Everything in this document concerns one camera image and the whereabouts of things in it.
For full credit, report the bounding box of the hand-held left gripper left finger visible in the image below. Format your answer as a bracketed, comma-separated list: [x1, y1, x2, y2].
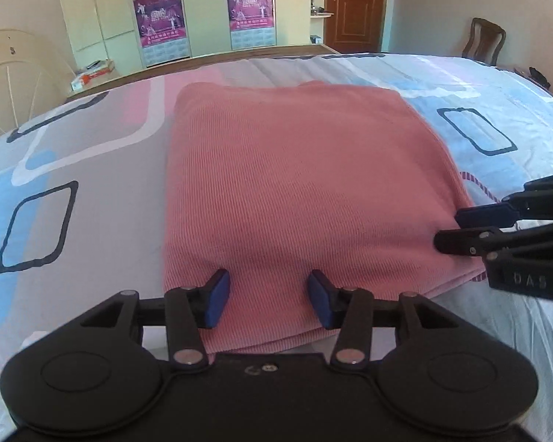
[78, 268, 232, 372]

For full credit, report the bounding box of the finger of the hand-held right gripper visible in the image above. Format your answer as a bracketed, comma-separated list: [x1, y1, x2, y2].
[434, 220, 553, 259]
[455, 174, 553, 229]

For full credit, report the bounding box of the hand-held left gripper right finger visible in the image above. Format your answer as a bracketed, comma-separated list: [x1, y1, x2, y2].
[306, 270, 464, 373]

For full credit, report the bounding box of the pink towel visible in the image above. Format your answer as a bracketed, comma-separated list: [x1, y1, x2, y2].
[160, 80, 487, 355]

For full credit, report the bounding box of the small black object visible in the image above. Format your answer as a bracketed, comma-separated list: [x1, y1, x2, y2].
[528, 67, 552, 89]

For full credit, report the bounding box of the brown wooden chair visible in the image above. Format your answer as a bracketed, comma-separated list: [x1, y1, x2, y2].
[462, 17, 507, 66]

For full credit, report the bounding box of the patterned bed sheet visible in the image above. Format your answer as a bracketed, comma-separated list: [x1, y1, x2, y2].
[0, 53, 553, 442]

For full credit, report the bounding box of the brown wooden door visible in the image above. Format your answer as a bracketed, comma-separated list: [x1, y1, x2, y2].
[325, 0, 390, 55]

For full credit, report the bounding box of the orange white box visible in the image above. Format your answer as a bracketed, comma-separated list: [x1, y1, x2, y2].
[70, 58, 116, 92]

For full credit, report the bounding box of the cream wardrobe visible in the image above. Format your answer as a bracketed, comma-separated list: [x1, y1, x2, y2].
[55, 0, 313, 71]

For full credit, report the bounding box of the wooden bed frame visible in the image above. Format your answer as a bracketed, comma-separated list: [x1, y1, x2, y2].
[67, 42, 339, 98]

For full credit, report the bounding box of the cream wall shelf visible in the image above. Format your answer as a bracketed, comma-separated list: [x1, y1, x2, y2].
[310, 0, 329, 46]

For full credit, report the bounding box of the purple wall poster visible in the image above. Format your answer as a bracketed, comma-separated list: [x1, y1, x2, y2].
[227, 0, 278, 50]
[133, 0, 191, 66]

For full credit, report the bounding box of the white fan-shaped frame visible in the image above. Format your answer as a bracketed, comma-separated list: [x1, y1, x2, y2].
[0, 29, 77, 145]

